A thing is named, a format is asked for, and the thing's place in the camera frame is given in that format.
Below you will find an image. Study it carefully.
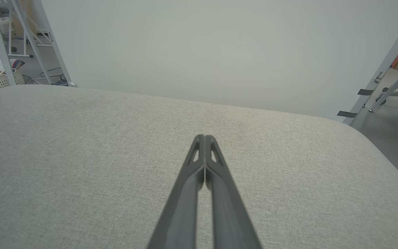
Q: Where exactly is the black floor cable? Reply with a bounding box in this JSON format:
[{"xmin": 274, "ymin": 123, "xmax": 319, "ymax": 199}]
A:
[{"xmin": 40, "ymin": 67, "xmax": 69, "ymax": 86}]

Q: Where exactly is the white floor cable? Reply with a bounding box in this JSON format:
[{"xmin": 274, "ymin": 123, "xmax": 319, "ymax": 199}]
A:
[{"xmin": 23, "ymin": 73, "xmax": 53, "ymax": 84}]

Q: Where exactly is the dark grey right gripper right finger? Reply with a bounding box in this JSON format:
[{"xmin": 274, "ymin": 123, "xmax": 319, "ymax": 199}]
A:
[{"xmin": 205, "ymin": 135, "xmax": 264, "ymax": 249}]

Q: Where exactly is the thin grey frame brace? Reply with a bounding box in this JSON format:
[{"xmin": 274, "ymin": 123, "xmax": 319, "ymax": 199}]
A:
[
  {"xmin": 11, "ymin": 0, "xmax": 53, "ymax": 84},
  {"xmin": 368, "ymin": 55, "xmax": 398, "ymax": 113}
]

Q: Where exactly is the white metal rack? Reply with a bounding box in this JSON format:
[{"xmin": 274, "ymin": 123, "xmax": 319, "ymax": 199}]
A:
[{"xmin": 0, "ymin": 0, "xmax": 54, "ymax": 58}]

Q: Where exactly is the grey fabric sofa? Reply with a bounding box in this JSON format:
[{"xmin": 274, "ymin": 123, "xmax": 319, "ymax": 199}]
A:
[{"xmin": 0, "ymin": 84, "xmax": 398, "ymax": 249}]

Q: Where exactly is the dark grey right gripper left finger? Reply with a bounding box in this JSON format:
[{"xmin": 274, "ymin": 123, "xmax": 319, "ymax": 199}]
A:
[{"xmin": 146, "ymin": 134, "xmax": 206, "ymax": 249}]

